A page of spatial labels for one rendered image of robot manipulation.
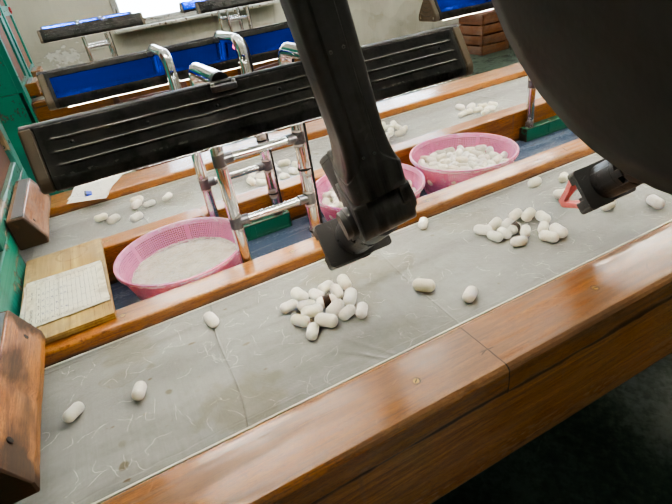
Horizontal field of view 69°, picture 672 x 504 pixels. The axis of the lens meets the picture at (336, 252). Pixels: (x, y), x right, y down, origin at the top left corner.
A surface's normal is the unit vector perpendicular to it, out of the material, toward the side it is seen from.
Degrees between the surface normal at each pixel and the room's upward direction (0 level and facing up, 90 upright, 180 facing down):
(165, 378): 0
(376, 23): 90
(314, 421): 0
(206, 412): 0
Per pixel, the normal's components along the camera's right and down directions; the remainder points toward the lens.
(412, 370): -0.14, -0.85
